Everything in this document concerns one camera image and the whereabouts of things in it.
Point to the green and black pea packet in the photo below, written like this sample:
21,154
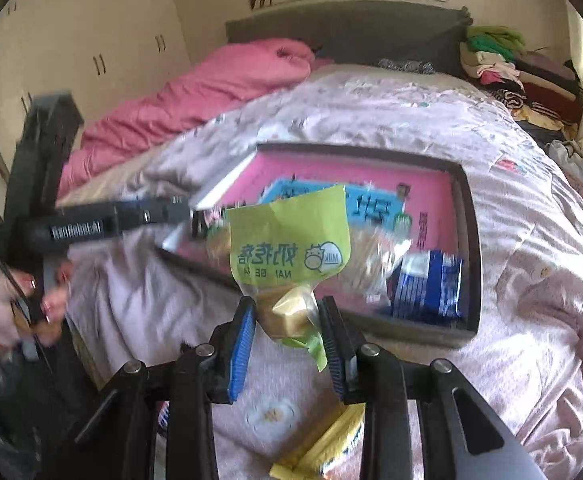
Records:
201,222

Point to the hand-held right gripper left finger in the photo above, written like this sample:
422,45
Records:
241,355

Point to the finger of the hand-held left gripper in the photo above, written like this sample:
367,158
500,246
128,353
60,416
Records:
151,214

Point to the pink and blue book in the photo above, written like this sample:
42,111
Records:
346,170

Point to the person's left hand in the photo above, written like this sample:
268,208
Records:
1,310

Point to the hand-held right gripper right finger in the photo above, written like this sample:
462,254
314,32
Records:
338,370

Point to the white cloth bag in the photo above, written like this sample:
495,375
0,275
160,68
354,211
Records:
579,165

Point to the beige bed sheet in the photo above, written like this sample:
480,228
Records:
116,182

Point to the cream wardrobe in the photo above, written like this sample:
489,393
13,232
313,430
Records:
96,25

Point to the yellow snack packet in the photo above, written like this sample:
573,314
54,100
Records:
321,450

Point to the grey headboard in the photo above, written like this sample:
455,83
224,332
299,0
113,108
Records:
346,35

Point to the green and clear bread packet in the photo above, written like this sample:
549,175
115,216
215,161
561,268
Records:
286,240

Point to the dark patterned pillow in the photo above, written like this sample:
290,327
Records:
406,66

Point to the pink duvet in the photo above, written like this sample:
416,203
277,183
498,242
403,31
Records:
196,90

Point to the dark shallow cardboard box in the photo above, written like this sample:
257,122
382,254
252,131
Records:
471,240

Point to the stack of folded clothes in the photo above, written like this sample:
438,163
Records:
531,85

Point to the blue biscuit packet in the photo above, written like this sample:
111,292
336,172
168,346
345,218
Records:
429,285

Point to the clear cookie packet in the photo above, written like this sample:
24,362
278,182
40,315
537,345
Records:
376,265

